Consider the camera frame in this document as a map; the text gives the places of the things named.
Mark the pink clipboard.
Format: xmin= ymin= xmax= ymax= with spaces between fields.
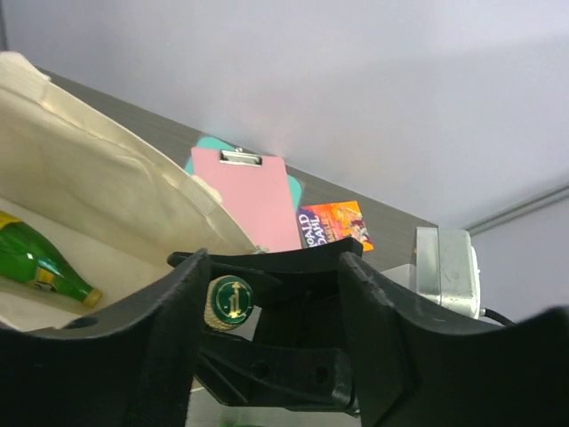
xmin=191 ymin=147 xmax=301 ymax=253

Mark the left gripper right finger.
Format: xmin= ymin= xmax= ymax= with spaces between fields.
xmin=339 ymin=254 xmax=568 ymax=426

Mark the canvas tote bag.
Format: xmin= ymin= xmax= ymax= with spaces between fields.
xmin=1 ymin=52 xmax=256 ymax=307

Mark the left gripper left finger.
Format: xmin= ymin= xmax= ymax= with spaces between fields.
xmin=1 ymin=250 xmax=211 ymax=426

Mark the green glass bottle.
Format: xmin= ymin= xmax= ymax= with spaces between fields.
xmin=204 ymin=275 xmax=254 ymax=331
xmin=1 ymin=212 xmax=102 ymax=308

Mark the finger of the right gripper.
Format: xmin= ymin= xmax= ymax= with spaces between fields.
xmin=167 ymin=238 xmax=365 ymax=303
xmin=197 ymin=332 xmax=356 ymax=409

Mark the Roald Dahl book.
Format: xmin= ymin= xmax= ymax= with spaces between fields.
xmin=297 ymin=200 xmax=374 ymax=252

